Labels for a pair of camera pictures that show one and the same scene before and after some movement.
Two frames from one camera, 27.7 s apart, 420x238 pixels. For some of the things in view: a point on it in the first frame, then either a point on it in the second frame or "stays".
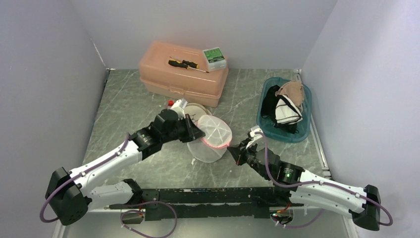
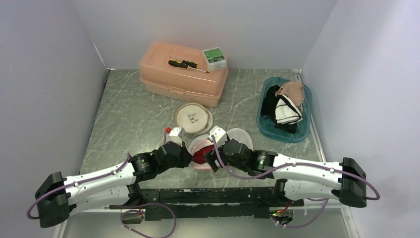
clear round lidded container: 212,147 to 239,134
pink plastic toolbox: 181,71 stays
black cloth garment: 268,106 stays
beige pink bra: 294,91 stays
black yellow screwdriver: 185,64 stays
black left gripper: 193,132 to 184,160
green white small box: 214,59 stays
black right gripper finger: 237,154 to 212,159
